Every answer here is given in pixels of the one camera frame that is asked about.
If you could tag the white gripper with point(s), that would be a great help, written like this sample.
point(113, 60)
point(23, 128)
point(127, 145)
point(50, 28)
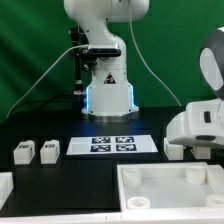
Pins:
point(200, 124)

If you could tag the white square tabletop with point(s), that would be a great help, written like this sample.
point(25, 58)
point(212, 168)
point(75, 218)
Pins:
point(170, 186)

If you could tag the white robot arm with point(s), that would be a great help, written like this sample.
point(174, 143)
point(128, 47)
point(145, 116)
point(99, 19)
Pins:
point(110, 95)

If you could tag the white marker sheet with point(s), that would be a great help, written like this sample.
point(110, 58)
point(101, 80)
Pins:
point(102, 145)

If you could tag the black camera stand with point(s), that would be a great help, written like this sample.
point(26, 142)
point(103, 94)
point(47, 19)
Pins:
point(78, 60)

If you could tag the white bracket left edge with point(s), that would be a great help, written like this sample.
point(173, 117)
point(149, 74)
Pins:
point(6, 187)

